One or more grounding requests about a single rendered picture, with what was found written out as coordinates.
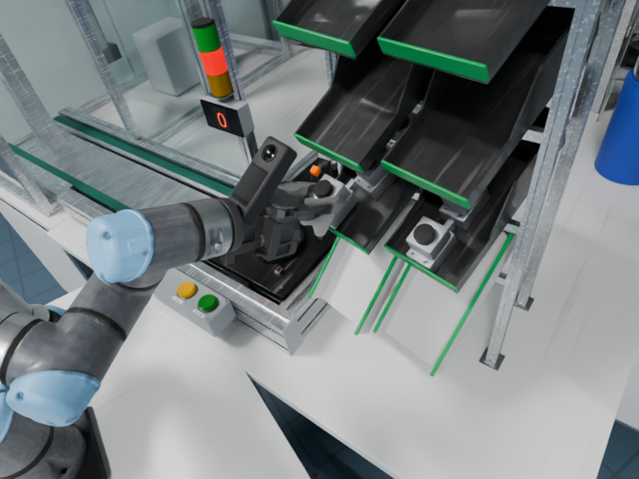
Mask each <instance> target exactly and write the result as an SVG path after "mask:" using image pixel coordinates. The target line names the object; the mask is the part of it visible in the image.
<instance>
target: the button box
mask: <svg viewBox="0 0 639 479"><path fill-rule="evenodd" d="M187 281H190V282H193V283H194V285H195V287H196V291H195V293H194V294H193V295H192V296H190V297H180V296H179V295H178V293H177V289H178V287H179V286H180V285H181V284H182V283H184V282H187ZM153 294H154V296H155V297H156V298H157V299H158V300H160V301H161V302H162V303H164V304H165V305H167V306H168V307H170V308H171V309H173V310H174V311H176V312H177V313H179V314H180V315H182V316H184V317H185V318H187V319H188V320H190V321H191V322H193V323H194V324H196V325H197V326H199V327H200V328H202V329H203V330H205V331H206V332H208V333H209V334H211V335H213V336H214V337H216V336H218V335H219V333H220V332H221V331H222V330H223V329H224V328H225V327H226V326H227V325H228V324H229V323H230V322H231V321H232V320H233V319H234V318H235V317H236V316H237V315H236V313H235V310H234V308H233V306H232V303H231V301H230V300H229V299H227V298H226V297H223V296H222V295H220V294H218V293H217V292H215V291H213V290H212V289H210V288H208V287H207V286H205V285H203V284H202V283H200V282H199V281H197V280H196V279H194V278H192V277H190V276H188V275H187V274H185V273H183V272H182V271H180V270H178V269H177V268H172V269H169V270H168V271H167V272H166V274H165V276H164V278H163V279H162V281H161V282H160V284H159V285H158V287H157V288H156V290H155V291H154V293H153ZM205 295H213V296H215V298H216V299H217V305H216V307H215V308H214V309H212V310H210V311H207V312H205V311H202V310H201V309H200V308H199V306H198V301H199V299H200V298H201V297H203V296H205Z"/></svg>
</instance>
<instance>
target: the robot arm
mask: <svg viewBox="0 0 639 479"><path fill-rule="evenodd" d="M296 158H297V152H296V151H295V150H294V149H293V148H291V147H290V146H289V145H287V144H284V143H283V142H281V141H279V140H277V139H276V138H274V137H272V136H268V137H267V138H266V139H265V141H264V142H263V144H262V145H261V147H260V149H259V151H258V152H257V154H256V155H255V157H254V158H253V160H252V162H251V163H250V164H249V165H248V167H247V168H246V170H245V172H244V173H243V175H242V177H241V178H240V180H239V182H238V183H237V185H236V186H235V188H234V189H233V191H232V193H231V194H230V196H229V197H228V198H220V199H213V198H209V199H202V200H196V201H185V202H180V203H174V204H168V205H162V206H155V207H149V208H143V209H137V210H133V209H126V210H121V211H119V212H117V213H114V214H109V215H104V216H100V217H97V218H95V219H93V220H92V221H91V222H90V223H89V225H88V227H87V232H86V235H87V241H86V246H87V255H88V258H89V261H90V264H91V267H92V269H93V271H94V273H93V274H92V276H91V277H90V278H89V280H88V281H87V283H86V284H85V286H84V287H83V289H82V290H81V291H80V293H79V294H78V296H77V297H76V298H75V299H74V300H73V302H72V303H71V304H70V306H69V307H68V309H67V310H65V309H63V308H60V307H57V306H53V305H41V304H27V303H26V302H25V301H24V300H23V299H22V298H21V297H20V296H19V295H17V294H16V293H15V292H14V291H13V290H12V289H11V288H10V287H9V286H8V285H7V284H6V283H5V282H4V281H3V280H2V279H1V278H0V479H74V478H75V476H76V475H77V473H78V471H79V470H80V468H81V467H82V464H83V462H84V459H85V456H86V450H87V442H86V438H85V436H84V434H83V432H82V431H81V430H80V429H79V428H78V427H77V426H75V425H74V424H73V423H74V422H75V421H76V420H77V419H78V418H79V417H80V416H81V414H82V412H83V411H84V410H85V409H86V407H87V405H88V404H89V402H90V401H91V399H92V397H93V396H94V394H96V393H97V392H98V391H99V389H100V387H101V382H102V380H103V379H104V377H105V375H106V373H107V371H108V369H109V367H110V366H111V364H112V362H113V361H114V359H115V357H116V355H117V354H118V353H119V351H120V349H121V348H122V346H123V344H124V342H125V341H126V339H127V337H128V336H129V334H130V332H131V330H132V329H133V327H134V325H135V324H136V322H137V320H138V318H139V317H140V315H141V313H142V311H143V310H144V308H145V306H146V305H147V303H148V302H149V301H150V299H151V297H152V295H153V293H154V291H155V290H156V288H157V287H158V285H159V284H160V282H161V281H162V279H163V278H164V276H165V274H166V272H167V271H168V270H169V269H172V268H176V267H180V266H184V265H187V264H190V263H194V262H198V261H200V260H204V259H211V258H215V257H218V258H220V259H221V262H222V263H223V264H224V265H227V264H231V263H234V258H235V255H238V254H241V253H245V252H249V253H250V254H253V257H255V258H264V259H266V260H267V261H270V260H273V259H279V258H282V257H286V256H289V255H293V254H296V249H297V244H298V241H299V239H300V230H301V229H299V228H298V224H299V221H300V223H301V224H302V225H312V226H313V229H314V233H315V235H316V236H317V237H321V236H323V235H325V234H326V232H327V230H328V228H329V226H330V224H331V222H332V220H333V217H334V216H335V214H336V213H337V212H338V211H339V210H341V209H343V208H344V207H345V206H346V204H347V201H346V200H345V199H343V198H342V197H340V196H335V197H325V198H323V199H315V198H306V199H305V200H304V203H302V201H303V199H304V197H305V196H306V195H308V194H309V193H310V192H311V191H312V189H313V188H314V186H315V185H316V183H315V182H291V181H289V182H282V181H281V180H282V179H283V177H284V176H285V174H286V173H287V171H288V170H289V168H290V166H291V165H292V163H293V162H294V160H295V159H296ZM251 251H252V252H253V253H251ZM261 251H263V252H264V254H263V253H262V252H261ZM286 252H288V253H286ZM254 254H256V256H254ZM280 254H281V255H280Z"/></svg>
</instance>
